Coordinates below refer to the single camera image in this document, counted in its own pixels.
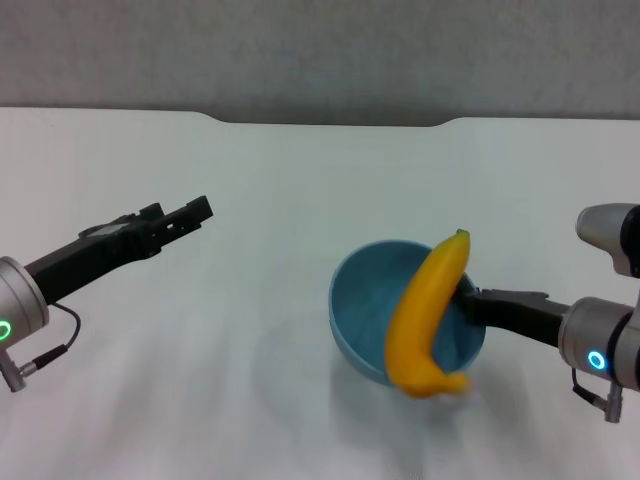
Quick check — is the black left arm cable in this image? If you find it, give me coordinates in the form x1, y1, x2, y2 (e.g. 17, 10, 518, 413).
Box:
0, 302, 82, 394

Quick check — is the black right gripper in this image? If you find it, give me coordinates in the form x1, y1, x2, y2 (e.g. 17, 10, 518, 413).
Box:
451, 272, 571, 352

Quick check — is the yellow banana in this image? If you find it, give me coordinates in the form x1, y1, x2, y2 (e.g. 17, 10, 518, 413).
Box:
384, 228, 474, 401

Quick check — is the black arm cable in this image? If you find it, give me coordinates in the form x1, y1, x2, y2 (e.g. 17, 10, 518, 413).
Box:
571, 368, 626, 424
0, 302, 82, 394

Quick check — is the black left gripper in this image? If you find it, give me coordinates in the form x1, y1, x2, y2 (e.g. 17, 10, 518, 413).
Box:
23, 195, 215, 307

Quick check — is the blue plastic bowl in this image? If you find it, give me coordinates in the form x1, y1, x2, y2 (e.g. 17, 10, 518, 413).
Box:
327, 239, 487, 389

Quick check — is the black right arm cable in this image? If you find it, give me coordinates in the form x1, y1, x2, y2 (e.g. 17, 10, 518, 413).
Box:
571, 368, 626, 424

